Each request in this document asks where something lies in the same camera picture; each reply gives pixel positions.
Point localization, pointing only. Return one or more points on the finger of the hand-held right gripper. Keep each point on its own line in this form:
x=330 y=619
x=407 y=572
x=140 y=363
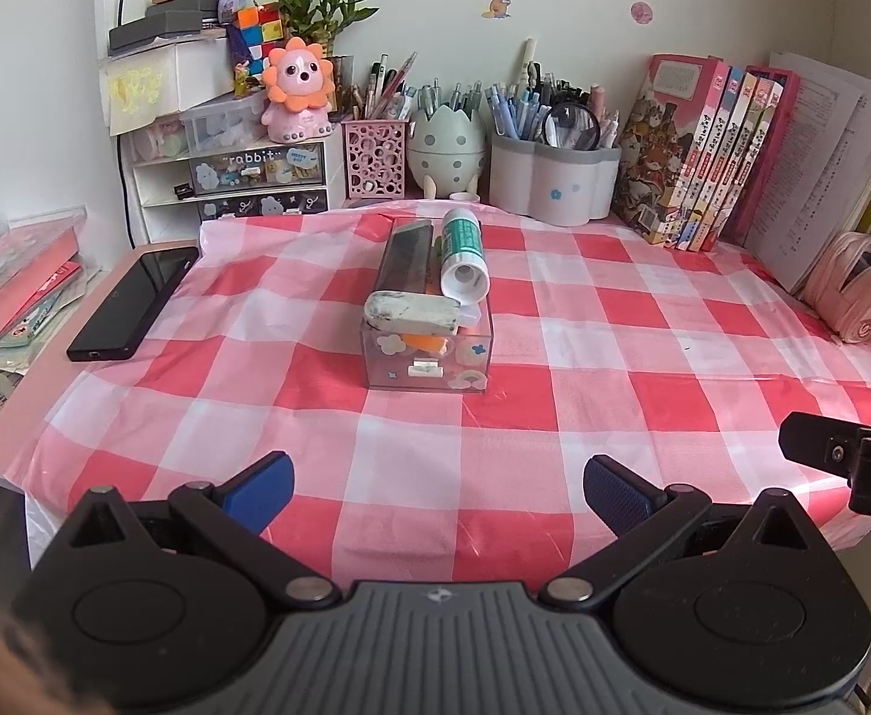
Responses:
x=815 y=443

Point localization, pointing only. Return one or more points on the green and white glue stick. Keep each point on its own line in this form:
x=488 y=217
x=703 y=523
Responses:
x=459 y=246

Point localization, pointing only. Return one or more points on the pink lion toy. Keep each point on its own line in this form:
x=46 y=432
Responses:
x=297 y=78

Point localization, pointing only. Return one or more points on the bunch of red and black pens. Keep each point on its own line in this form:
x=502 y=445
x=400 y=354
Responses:
x=387 y=89

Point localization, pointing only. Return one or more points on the pink checked tablecloth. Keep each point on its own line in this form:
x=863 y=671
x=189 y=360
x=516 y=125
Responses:
x=592 y=328

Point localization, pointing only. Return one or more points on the black patterned drawer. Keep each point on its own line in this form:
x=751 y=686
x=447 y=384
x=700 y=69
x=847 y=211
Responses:
x=293 y=204
x=228 y=207

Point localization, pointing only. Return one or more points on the brown cartoon wall sticker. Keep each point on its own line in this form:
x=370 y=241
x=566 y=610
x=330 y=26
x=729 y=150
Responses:
x=496 y=6

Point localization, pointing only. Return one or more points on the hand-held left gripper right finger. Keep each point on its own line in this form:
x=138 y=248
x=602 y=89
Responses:
x=621 y=495

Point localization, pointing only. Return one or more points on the egg-shaped pen holder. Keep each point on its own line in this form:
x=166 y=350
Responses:
x=446 y=156

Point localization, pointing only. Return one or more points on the round pink wall sticker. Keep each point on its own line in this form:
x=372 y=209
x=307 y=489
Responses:
x=642 y=11

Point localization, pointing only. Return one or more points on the stack of white printed papers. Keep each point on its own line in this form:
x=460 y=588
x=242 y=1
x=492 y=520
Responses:
x=823 y=164

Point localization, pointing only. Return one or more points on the grey-green eraser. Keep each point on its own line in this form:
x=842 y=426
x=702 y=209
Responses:
x=409 y=313

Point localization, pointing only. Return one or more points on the pink perforated pen holder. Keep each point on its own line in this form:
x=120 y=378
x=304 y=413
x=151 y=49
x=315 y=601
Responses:
x=375 y=160

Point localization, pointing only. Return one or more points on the pink zippered pencil case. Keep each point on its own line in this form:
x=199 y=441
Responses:
x=860 y=290

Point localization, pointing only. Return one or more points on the yellow patterned paper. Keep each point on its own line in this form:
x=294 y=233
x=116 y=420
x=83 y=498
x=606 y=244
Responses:
x=133 y=93

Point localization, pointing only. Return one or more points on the clear sticker-filled drawer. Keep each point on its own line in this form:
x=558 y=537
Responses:
x=256 y=170

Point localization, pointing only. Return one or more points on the small colourful figurine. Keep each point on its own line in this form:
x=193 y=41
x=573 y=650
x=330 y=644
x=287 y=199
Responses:
x=245 y=78

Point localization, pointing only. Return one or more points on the orange highlighter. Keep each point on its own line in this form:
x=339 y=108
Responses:
x=426 y=346

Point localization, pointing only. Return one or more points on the black magnifying glass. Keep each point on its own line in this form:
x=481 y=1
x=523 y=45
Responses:
x=573 y=126

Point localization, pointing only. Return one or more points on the colourful puzzle cube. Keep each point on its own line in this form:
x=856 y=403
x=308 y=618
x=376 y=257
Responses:
x=260 y=30

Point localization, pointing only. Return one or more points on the white storage box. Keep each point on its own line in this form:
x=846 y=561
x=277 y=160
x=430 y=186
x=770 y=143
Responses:
x=189 y=71

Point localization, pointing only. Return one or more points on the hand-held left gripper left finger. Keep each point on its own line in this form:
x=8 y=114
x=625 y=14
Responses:
x=256 y=488

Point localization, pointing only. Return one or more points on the black smartphone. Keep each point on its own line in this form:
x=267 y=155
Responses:
x=137 y=298

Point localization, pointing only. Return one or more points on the clear plastic drawer unit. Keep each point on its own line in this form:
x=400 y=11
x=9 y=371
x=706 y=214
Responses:
x=211 y=123

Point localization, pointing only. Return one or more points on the dark grey case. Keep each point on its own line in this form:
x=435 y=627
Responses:
x=152 y=33

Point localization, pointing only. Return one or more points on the green bamboo plant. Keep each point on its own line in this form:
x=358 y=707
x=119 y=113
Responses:
x=316 y=11

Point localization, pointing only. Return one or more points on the grey cloud-shaped pen holder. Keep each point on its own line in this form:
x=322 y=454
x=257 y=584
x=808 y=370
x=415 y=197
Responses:
x=554 y=186

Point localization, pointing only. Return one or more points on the pink flat box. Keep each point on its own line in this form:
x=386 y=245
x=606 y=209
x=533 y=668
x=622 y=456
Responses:
x=25 y=275

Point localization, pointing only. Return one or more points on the clear plastic box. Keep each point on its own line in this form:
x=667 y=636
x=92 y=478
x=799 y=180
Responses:
x=420 y=374

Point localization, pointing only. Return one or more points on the white drawer organizer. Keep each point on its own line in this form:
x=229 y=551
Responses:
x=156 y=179

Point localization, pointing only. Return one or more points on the glass plant vase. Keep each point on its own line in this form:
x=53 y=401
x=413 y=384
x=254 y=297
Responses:
x=343 y=86

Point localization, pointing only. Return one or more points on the grey pencil lead case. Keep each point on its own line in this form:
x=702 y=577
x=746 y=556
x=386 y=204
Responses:
x=408 y=257

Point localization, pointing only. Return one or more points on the bunch of grey-green pens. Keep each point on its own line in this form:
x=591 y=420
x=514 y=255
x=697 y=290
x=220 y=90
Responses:
x=450 y=97

